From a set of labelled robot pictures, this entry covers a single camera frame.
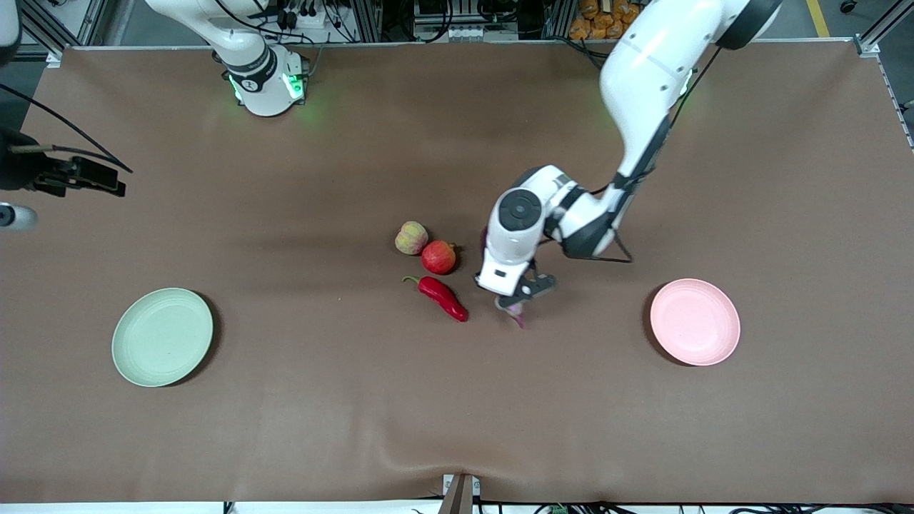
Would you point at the red pomegranate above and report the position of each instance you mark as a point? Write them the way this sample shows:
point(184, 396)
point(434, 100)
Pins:
point(438, 258)

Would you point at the white power strip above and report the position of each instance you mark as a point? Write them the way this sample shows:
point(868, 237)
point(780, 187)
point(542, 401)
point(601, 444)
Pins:
point(307, 20)

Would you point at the pink round plate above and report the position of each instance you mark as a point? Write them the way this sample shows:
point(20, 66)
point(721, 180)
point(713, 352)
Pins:
point(694, 323)

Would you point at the grey metal rack unit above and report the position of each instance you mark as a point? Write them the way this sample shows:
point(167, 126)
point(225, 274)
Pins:
point(457, 32)

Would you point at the yellow-pink apple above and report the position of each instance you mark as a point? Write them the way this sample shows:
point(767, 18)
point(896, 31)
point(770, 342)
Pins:
point(411, 238)

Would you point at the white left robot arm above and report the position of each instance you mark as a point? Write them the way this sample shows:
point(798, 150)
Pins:
point(643, 78)

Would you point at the purple eggplant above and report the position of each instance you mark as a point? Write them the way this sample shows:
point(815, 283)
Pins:
point(518, 314)

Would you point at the red chili pepper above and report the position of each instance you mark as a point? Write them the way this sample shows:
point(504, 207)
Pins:
point(443, 296)

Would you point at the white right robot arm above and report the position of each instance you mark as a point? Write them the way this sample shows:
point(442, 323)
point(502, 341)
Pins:
point(268, 100)

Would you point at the brown table cover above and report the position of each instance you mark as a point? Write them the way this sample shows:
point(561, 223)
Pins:
point(357, 400)

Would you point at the aluminium frame bar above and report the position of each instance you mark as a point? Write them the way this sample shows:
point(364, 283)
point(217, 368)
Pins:
point(43, 32)

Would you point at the orange round items heap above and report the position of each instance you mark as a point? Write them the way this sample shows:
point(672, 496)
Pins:
point(593, 25)

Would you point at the green round plate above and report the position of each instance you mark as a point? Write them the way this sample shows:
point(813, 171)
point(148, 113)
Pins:
point(161, 339)

